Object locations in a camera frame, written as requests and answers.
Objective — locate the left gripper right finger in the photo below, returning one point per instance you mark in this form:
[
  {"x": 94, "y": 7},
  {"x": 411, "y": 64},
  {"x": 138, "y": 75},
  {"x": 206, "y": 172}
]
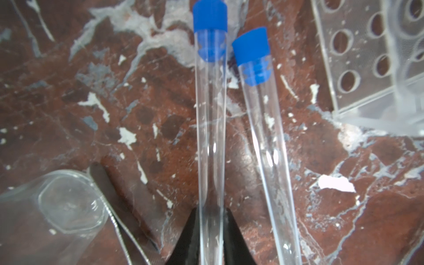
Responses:
[{"x": 236, "y": 251}]

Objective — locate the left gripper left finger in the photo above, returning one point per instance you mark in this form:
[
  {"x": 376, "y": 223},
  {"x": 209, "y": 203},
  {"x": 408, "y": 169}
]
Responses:
[{"x": 186, "y": 250}]

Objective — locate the glass petri dish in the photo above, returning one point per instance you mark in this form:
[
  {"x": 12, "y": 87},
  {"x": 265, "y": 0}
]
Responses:
[{"x": 50, "y": 220}]

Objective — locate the metal tweezers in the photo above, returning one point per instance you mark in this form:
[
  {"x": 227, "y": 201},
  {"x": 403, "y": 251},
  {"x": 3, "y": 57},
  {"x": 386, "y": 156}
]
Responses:
[{"x": 137, "y": 247}]

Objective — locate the clear test tube rack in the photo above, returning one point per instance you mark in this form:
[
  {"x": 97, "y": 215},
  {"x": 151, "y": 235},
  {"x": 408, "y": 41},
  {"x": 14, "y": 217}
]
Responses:
[{"x": 373, "y": 52}]

